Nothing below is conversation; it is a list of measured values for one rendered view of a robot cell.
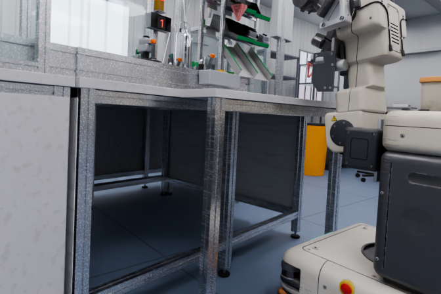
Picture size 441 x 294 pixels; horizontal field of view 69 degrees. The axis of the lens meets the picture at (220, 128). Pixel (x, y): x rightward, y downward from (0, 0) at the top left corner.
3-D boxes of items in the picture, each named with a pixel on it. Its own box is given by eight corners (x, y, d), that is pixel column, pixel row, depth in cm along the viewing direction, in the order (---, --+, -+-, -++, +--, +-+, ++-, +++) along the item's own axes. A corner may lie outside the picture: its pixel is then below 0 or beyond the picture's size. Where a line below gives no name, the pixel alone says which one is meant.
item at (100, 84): (310, 109, 206) (310, 105, 206) (79, 86, 93) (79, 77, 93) (168, 105, 299) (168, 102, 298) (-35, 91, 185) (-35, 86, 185)
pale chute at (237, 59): (254, 78, 184) (258, 72, 181) (237, 75, 176) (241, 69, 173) (233, 48, 198) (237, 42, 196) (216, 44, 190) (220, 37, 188)
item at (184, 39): (195, 69, 264) (197, 22, 262) (182, 67, 253) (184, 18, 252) (183, 70, 273) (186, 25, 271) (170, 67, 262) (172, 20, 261)
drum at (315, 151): (333, 174, 456) (336, 124, 453) (315, 178, 426) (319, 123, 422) (305, 169, 490) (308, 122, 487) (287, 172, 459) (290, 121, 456)
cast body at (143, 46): (154, 52, 140) (155, 36, 139) (146, 50, 136) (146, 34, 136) (142, 54, 145) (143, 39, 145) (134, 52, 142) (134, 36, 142)
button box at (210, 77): (239, 88, 152) (240, 75, 151) (209, 83, 136) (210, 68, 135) (228, 88, 156) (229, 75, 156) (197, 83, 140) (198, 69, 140)
